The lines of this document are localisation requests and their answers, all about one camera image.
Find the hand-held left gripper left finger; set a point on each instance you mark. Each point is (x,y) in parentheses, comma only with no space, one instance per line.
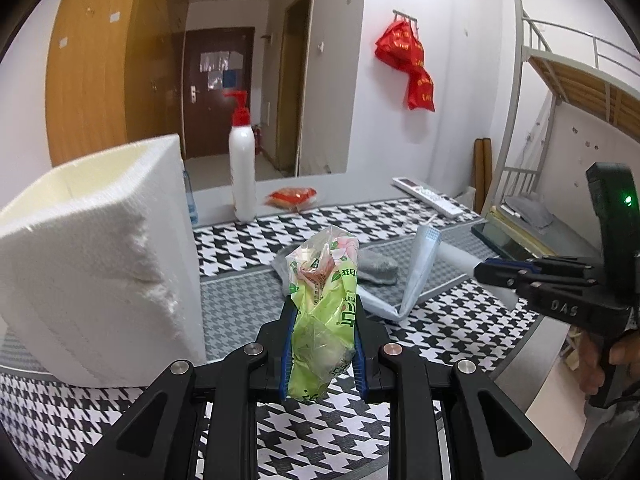
(285,370)

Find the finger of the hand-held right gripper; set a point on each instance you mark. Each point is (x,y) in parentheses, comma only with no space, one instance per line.
(560,300)
(560,267)

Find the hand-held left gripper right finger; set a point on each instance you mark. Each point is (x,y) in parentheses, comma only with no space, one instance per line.
(361,375)

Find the green plastic packet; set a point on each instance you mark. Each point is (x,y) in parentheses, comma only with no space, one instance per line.
(322,320)

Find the grey sock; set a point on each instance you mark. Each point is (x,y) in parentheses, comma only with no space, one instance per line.
(379,267)

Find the white foam box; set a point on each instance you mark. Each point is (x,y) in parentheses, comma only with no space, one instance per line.
(90,270)

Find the person's right hand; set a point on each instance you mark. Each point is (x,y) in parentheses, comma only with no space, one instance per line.
(589,365)

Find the black smartphone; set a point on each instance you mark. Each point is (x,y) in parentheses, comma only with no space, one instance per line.
(510,239)

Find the grey pillow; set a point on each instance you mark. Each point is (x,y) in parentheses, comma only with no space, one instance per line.
(530,210)

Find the houndstooth table mat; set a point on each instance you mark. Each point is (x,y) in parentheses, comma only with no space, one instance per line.
(325,440)

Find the wooden boards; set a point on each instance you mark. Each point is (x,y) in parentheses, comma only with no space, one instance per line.
(484,175)

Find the white remote control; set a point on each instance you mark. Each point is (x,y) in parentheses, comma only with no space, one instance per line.
(430,196)

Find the metal bunk bed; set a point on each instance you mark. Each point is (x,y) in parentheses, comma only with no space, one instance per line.
(575,80)

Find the red snack packet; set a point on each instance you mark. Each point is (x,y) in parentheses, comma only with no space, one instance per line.
(291,197)

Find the white pump bottle red cap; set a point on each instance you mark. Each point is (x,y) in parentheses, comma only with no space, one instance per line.
(242,170)

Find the red plastic bag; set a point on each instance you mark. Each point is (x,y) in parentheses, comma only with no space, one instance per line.
(421,90)
(400,45)

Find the red fire extinguisher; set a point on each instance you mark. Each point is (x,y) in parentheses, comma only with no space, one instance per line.
(257,140)

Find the dark brown door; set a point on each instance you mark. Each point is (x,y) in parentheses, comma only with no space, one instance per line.
(215,120)

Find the blue paper notice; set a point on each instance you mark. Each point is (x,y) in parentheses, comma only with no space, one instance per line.
(230,79)

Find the white paper notice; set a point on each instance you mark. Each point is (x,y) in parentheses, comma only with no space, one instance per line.
(220,60)

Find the wooden wardrobe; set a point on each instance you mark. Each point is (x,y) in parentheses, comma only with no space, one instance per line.
(100,70)

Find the metal wall hook rack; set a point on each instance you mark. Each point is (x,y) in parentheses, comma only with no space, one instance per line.
(405,16)

